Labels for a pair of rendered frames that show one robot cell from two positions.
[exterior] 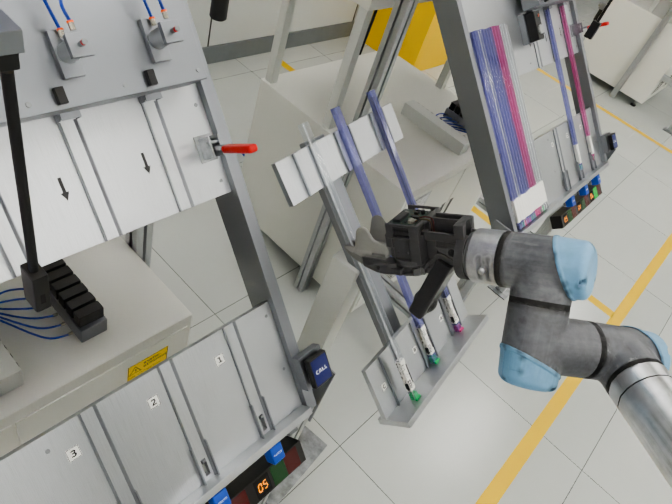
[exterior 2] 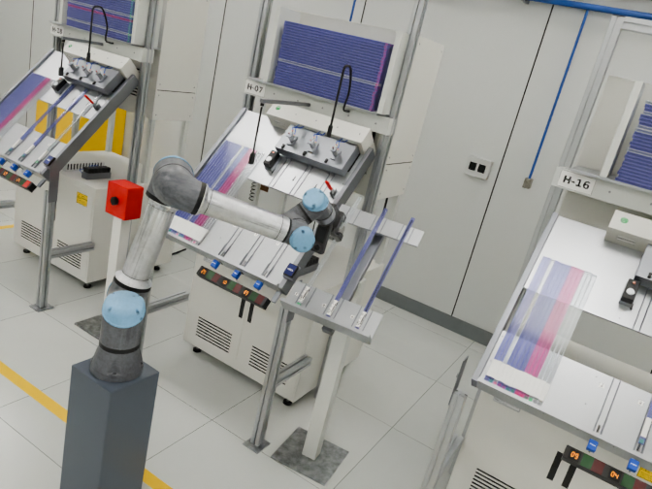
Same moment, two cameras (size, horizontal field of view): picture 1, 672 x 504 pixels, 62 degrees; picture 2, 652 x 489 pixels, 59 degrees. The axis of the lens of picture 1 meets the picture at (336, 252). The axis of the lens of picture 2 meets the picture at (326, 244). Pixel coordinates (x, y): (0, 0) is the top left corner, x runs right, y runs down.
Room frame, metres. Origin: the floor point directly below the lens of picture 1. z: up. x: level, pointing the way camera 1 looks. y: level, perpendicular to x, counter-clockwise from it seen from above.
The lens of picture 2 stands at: (0.63, -2.04, 1.57)
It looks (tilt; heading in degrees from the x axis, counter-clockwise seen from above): 18 degrees down; 90
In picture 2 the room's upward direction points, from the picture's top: 14 degrees clockwise
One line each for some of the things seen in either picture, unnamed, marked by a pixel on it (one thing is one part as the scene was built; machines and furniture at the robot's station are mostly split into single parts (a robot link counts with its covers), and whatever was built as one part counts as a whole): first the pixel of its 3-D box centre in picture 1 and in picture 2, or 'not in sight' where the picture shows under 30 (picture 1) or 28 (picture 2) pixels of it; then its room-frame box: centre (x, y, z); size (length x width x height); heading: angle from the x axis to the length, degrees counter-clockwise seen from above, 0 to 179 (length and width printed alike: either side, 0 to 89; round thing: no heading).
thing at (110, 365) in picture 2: not in sight; (118, 353); (0.11, -0.55, 0.60); 0.15 x 0.15 x 0.10
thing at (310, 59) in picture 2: not in sight; (334, 66); (0.50, 0.53, 1.52); 0.51 x 0.13 x 0.27; 153
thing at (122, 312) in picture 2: not in sight; (122, 318); (0.10, -0.54, 0.72); 0.13 x 0.12 x 0.14; 108
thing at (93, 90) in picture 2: not in sight; (79, 163); (-0.86, 1.16, 0.66); 1.01 x 0.73 x 1.31; 63
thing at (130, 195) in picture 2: not in sight; (117, 258); (-0.35, 0.58, 0.39); 0.24 x 0.24 x 0.78; 63
